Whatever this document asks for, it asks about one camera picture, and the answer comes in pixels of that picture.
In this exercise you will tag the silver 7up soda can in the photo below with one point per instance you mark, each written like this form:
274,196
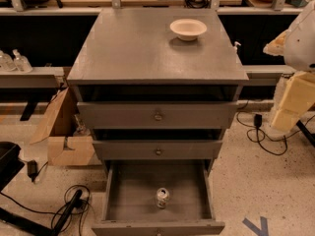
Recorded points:
162,197

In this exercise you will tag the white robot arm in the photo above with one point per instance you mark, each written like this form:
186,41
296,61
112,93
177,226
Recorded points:
295,96

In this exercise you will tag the grey wooden drawer cabinet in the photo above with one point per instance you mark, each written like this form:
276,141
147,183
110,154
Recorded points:
132,55

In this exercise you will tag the grey middle drawer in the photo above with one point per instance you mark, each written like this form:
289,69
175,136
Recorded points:
157,149

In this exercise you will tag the grey top drawer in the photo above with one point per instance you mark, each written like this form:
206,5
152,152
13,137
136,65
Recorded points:
157,115

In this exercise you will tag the grey open bottom drawer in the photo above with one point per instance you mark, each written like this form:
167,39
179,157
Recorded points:
130,207

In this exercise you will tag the white paper bowl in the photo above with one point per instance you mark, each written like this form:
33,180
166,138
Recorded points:
188,29

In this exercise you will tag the brown cardboard box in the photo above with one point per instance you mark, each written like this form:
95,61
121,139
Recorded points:
66,146

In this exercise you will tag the black power adapter right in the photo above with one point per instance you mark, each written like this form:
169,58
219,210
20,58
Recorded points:
258,120

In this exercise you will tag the black power adapter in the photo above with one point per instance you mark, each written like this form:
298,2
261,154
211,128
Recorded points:
258,120
32,169

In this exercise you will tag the small white pump bottle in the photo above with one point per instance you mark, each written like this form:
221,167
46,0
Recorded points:
237,46

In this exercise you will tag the black power adapter left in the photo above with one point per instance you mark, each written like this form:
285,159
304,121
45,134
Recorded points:
32,169

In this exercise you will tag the clear sanitizer bottle right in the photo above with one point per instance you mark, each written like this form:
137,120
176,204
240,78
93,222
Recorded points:
22,63

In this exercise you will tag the clear sanitizer bottle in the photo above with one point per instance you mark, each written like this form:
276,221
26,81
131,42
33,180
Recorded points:
6,62
22,63

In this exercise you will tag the black bin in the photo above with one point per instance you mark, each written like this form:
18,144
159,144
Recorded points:
10,165

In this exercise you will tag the clear sanitizer bottle left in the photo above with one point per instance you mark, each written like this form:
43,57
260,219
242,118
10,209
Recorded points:
6,62

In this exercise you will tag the black stand leg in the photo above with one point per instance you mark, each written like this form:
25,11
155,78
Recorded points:
36,229

